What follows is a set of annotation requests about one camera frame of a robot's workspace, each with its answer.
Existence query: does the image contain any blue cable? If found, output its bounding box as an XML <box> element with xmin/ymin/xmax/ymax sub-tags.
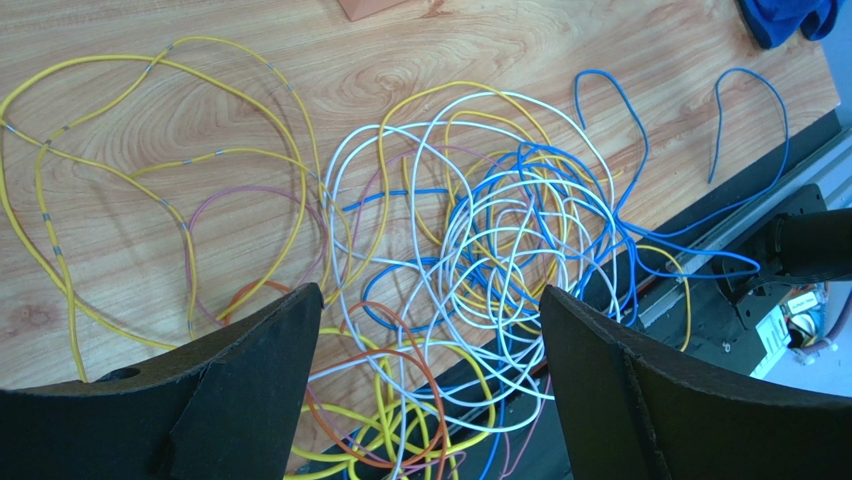
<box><xmin>342</xmin><ymin>67</ymin><xmax>791</xmax><ymax>480</ymax></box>

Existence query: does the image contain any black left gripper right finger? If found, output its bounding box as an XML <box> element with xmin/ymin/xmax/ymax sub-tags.
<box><xmin>540</xmin><ymin>286</ymin><xmax>851</xmax><ymax>479</ymax></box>

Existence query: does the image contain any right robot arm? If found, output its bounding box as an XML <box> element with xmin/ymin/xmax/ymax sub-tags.
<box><xmin>711</xmin><ymin>208</ymin><xmax>851</xmax><ymax>325</ymax></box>

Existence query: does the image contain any white cable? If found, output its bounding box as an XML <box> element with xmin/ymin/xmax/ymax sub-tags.
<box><xmin>309</xmin><ymin>91</ymin><xmax>624</xmax><ymax>480</ymax></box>

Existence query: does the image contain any dark blue towel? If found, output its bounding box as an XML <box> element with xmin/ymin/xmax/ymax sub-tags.
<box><xmin>737</xmin><ymin>0</ymin><xmax>846</xmax><ymax>50</ymax></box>

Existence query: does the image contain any pink plastic tray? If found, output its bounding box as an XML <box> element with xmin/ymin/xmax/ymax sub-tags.
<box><xmin>337</xmin><ymin>0</ymin><xmax>406</xmax><ymax>21</ymax></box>

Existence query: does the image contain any pink cable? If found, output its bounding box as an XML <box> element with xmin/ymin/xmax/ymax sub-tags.
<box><xmin>184</xmin><ymin>144</ymin><xmax>554</xmax><ymax>480</ymax></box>

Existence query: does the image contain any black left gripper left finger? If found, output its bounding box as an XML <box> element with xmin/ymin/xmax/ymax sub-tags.
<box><xmin>1</xmin><ymin>283</ymin><xmax>323</xmax><ymax>479</ymax></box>

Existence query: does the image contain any orange cable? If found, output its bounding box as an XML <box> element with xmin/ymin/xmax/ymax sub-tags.
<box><xmin>222</xmin><ymin>280</ymin><xmax>447</xmax><ymax>480</ymax></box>

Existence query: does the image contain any yellow cable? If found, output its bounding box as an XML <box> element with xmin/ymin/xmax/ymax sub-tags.
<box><xmin>0</xmin><ymin>35</ymin><xmax>694</xmax><ymax>480</ymax></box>

